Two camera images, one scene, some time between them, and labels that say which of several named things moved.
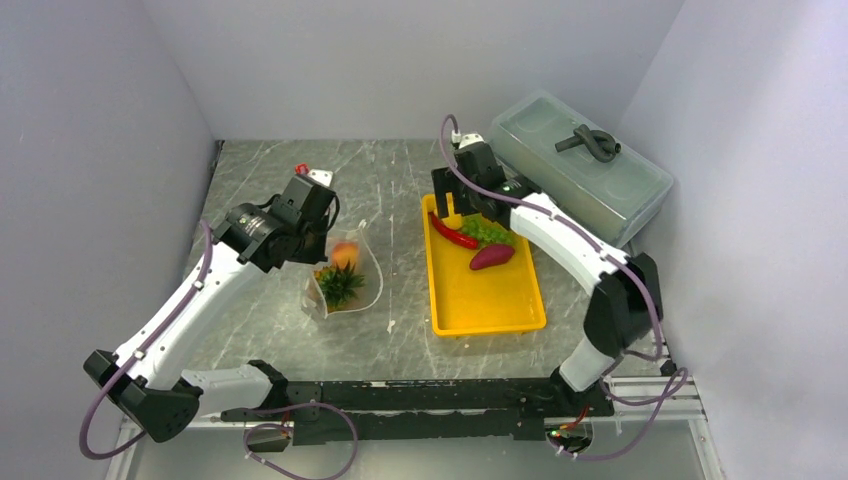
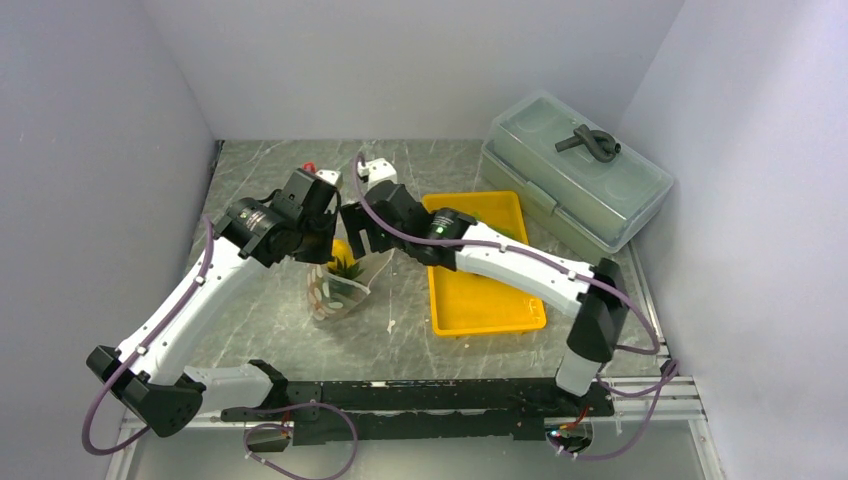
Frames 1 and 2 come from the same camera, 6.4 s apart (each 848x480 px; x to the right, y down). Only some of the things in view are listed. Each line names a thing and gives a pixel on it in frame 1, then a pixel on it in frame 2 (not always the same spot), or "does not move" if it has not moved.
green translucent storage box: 582,164 does not move
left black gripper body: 312,248 does not move
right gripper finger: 468,199 -> 378,239
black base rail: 438,409 does not move
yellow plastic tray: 500,298 does not move
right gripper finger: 445,181 -> 356,218
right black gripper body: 470,195 -> 404,242
